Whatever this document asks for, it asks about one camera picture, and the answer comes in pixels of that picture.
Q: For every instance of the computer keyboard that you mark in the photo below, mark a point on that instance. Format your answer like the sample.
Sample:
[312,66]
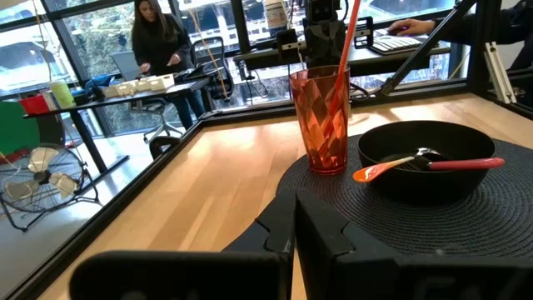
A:
[395,43]

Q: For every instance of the person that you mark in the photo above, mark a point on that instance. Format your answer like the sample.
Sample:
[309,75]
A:
[499,25]
[160,46]

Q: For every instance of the black frame clamp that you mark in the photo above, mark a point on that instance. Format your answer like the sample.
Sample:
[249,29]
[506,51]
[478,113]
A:
[164,146]

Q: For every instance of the silver aluminium bracket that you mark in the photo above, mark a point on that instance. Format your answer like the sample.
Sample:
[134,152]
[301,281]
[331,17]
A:
[499,75]

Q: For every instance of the gray laptop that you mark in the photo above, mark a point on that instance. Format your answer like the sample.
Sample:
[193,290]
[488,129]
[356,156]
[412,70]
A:
[125,66]

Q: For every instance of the green board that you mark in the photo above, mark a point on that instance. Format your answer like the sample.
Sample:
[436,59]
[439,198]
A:
[16,129]

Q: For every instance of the black desk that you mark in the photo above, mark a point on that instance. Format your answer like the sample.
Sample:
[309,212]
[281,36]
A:
[125,98]

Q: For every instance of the white box set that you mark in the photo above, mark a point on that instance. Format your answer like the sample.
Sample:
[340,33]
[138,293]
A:
[139,85]

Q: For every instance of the blue bundle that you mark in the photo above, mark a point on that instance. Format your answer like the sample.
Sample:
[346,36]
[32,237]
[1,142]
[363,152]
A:
[100,82]

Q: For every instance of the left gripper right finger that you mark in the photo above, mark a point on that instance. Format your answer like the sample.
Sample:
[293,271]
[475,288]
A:
[375,279]

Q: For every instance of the red drinking straw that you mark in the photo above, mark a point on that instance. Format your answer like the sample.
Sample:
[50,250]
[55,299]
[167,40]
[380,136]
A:
[347,41]

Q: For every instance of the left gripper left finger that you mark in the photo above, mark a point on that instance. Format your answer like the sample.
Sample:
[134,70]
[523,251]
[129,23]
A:
[187,275]

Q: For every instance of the gray office chair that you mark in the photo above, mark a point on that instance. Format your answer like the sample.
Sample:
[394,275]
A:
[160,121]

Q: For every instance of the person's hand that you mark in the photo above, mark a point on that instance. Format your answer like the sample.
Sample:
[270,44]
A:
[410,27]

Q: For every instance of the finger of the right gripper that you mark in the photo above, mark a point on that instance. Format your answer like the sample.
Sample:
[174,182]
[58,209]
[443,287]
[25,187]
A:
[332,56]
[315,56]

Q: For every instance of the red container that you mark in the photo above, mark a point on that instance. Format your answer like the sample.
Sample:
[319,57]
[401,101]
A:
[34,105]

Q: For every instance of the round dark woven placemat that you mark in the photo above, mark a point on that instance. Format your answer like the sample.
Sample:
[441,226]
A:
[458,229]

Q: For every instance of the orange faceted plastic cup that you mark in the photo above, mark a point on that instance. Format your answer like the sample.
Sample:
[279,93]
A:
[320,125]

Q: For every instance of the light green cup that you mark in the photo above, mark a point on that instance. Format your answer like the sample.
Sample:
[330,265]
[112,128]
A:
[62,93]

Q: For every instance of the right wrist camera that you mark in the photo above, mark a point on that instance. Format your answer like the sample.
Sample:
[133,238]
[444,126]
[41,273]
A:
[321,10]

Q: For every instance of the gray operator desk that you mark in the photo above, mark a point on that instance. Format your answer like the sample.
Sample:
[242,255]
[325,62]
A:
[375,58]

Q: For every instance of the black office chair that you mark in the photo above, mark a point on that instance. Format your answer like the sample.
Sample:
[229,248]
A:
[220,89]

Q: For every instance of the black bowl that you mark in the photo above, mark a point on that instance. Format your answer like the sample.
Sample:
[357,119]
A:
[424,187]

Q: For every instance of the black table frame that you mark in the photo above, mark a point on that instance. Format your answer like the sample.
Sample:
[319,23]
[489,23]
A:
[121,199]

